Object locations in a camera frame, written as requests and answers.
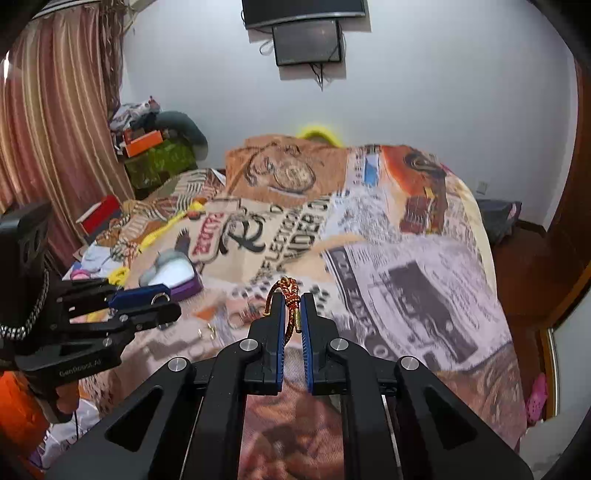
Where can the printed newspaper pattern bedspread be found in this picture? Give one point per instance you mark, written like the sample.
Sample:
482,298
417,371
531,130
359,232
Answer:
390,243

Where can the orange shoe box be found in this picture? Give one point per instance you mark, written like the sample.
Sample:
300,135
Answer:
143,143

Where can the grey neck pillow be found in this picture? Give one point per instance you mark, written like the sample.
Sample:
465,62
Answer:
182,126

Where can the black wall mounted monitor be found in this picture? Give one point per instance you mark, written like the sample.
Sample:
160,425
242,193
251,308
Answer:
307,42

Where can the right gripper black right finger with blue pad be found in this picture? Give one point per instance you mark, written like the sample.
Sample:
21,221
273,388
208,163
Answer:
366,388

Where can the orange bag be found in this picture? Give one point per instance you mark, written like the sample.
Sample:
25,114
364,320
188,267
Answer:
23,427

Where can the black wall mounted television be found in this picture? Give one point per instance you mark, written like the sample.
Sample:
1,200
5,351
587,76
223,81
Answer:
259,13

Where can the dark clothing pile on floor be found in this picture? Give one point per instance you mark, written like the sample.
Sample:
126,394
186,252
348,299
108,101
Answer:
499,217

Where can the yellow round pillow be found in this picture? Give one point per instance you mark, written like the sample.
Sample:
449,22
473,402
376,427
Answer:
320,133

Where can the red white box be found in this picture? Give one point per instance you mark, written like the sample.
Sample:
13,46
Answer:
99,214

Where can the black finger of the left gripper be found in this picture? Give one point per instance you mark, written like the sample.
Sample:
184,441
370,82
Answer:
146,317

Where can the green patterned storage box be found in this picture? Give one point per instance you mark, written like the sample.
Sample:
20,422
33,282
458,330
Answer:
157,164

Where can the striped pink brown curtain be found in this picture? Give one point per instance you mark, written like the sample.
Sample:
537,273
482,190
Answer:
60,82

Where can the yellow cloth strip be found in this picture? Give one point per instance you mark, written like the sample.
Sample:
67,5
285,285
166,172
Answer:
118,277

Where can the striped patchwork cloth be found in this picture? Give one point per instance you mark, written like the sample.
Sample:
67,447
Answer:
141,218

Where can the pink slipper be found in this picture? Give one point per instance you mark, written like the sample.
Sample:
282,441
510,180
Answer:
536,402

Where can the small gold earrings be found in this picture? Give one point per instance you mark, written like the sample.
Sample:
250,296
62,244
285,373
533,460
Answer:
206,332

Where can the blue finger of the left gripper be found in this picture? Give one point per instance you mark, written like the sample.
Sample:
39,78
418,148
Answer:
124,299

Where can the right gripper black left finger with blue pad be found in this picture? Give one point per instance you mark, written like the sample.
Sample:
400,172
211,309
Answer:
219,389

